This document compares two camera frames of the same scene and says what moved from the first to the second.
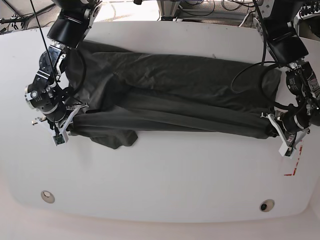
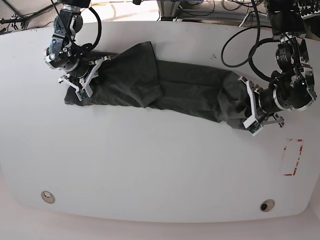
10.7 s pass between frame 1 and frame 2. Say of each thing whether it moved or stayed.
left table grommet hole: stayed
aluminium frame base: stayed
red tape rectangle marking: stayed
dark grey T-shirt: moved
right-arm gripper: moved
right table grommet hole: stayed
